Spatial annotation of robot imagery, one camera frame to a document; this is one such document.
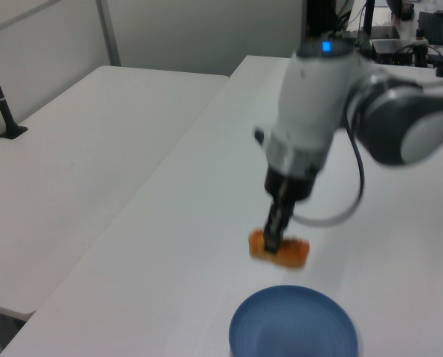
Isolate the black robot control column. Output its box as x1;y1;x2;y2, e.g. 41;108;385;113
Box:
304;0;352;39

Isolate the orange-brown bread piece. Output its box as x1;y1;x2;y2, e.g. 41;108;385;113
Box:
248;229;311;270

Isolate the black camera pole with base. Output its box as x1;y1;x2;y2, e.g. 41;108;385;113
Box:
0;36;29;140

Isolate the white side table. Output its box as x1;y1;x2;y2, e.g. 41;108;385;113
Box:
0;65;230;321

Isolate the grey metal frame post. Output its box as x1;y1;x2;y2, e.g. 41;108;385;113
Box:
94;0;123;68

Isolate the blue round plate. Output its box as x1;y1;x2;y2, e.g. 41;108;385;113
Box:
228;284;360;357

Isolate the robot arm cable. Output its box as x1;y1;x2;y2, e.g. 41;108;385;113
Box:
293;114;366;227

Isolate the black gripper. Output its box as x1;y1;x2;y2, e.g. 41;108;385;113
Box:
263;164;318;258

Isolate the black electronics box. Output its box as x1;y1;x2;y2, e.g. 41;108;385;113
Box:
371;38;416;67

